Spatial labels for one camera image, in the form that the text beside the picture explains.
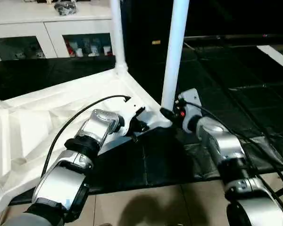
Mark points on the black work mat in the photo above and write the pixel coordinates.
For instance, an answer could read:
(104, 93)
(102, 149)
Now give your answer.
(146, 160)

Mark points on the white plastic children's table top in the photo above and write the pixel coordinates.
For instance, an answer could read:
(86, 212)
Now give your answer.
(37, 122)

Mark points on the black metal bar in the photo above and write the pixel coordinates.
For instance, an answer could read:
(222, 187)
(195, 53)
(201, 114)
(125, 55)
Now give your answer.
(236, 36)

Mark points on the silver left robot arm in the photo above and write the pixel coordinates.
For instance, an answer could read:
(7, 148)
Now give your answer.
(70, 174)

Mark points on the white glass-door cabinet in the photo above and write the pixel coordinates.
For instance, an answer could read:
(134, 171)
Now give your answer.
(37, 23)

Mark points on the small beige tag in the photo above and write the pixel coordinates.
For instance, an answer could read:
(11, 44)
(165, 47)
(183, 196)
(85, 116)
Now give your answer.
(156, 42)

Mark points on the dark object on cabinet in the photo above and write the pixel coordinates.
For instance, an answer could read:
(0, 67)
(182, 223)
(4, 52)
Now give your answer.
(66, 6)

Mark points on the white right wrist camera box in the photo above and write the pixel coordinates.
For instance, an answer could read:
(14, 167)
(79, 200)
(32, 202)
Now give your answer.
(188, 101)

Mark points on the white flat board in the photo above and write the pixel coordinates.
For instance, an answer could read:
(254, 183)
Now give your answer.
(276, 57)

